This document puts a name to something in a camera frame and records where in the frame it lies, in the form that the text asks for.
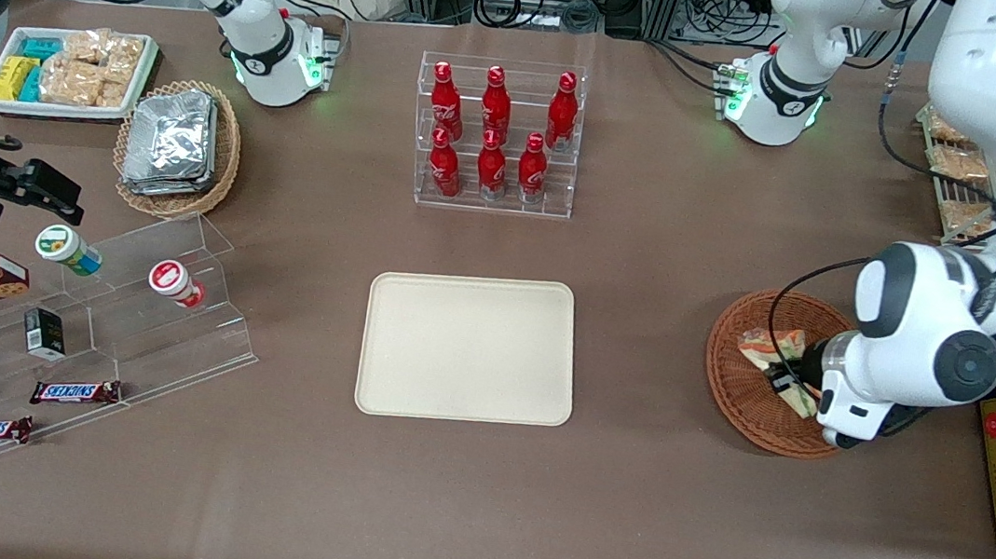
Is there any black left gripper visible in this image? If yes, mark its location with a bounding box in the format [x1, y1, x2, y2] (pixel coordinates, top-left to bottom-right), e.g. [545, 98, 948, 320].
[765, 333, 833, 401]

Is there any triangular sandwich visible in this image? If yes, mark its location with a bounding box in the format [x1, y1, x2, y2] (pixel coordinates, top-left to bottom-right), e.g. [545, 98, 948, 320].
[730, 321, 828, 421]

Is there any round brown wicker basket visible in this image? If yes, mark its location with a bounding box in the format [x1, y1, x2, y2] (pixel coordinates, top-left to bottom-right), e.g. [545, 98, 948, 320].
[694, 281, 865, 465]

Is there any white rectangular snack tray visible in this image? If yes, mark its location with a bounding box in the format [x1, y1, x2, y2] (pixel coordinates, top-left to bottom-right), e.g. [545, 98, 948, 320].
[0, 19, 163, 133]

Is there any oval light wicker basket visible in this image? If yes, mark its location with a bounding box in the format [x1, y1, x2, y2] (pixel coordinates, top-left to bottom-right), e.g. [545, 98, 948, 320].
[107, 73, 249, 226]

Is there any beige plastic tray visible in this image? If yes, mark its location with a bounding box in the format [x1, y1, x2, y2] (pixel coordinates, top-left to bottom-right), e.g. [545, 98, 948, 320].
[351, 260, 588, 439]

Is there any green lid yogurt cup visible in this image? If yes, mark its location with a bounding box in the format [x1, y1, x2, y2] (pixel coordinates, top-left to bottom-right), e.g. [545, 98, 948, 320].
[31, 222, 106, 279]

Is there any clear bag of crackers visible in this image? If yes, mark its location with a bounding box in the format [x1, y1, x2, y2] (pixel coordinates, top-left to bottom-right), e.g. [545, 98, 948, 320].
[102, 33, 147, 85]
[37, 56, 107, 110]
[61, 28, 111, 68]
[96, 75, 133, 112]

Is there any silver foil packet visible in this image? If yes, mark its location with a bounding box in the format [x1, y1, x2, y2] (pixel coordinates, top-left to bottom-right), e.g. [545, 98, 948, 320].
[124, 83, 219, 180]
[118, 151, 219, 204]

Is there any yellow snack packet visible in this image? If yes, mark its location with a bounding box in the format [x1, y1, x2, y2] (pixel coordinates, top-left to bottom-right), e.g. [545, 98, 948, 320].
[0, 54, 41, 105]

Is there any small dark green box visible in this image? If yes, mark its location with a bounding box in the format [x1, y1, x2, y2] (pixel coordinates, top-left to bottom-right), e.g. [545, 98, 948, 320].
[20, 306, 72, 362]

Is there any red lid yogurt cup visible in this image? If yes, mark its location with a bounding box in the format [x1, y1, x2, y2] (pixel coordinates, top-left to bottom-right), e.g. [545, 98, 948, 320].
[145, 257, 209, 310]

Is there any clear acrylic step shelf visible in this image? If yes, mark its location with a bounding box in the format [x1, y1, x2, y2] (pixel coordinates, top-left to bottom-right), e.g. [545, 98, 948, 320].
[0, 190, 274, 500]

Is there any bagged brown snack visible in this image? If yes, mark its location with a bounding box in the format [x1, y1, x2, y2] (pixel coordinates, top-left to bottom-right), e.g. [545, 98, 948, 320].
[924, 111, 973, 147]
[936, 198, 996, 247]
[926, 143, 994, 187]

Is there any red cola bottle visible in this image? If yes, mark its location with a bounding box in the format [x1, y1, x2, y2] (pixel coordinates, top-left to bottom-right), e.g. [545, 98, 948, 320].
[425, 60, 470, 141]
[477, 63, 517, 143]
[543, 69, 583, 153]
[425, 126, 469, 199]
[472, 127, 513, 202]
[514, 130, 553, 206]

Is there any clear acrylic bottle rack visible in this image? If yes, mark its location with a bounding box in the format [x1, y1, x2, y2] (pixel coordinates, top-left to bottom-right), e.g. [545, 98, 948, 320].
[403, 48, 591, 224]

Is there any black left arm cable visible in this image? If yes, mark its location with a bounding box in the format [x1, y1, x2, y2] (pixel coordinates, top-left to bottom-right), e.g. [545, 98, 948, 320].
[764, 246, 871, 377]

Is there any black cable bundle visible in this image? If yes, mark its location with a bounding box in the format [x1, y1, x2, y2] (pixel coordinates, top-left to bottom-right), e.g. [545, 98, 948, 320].
[469, 0, 607, 41]

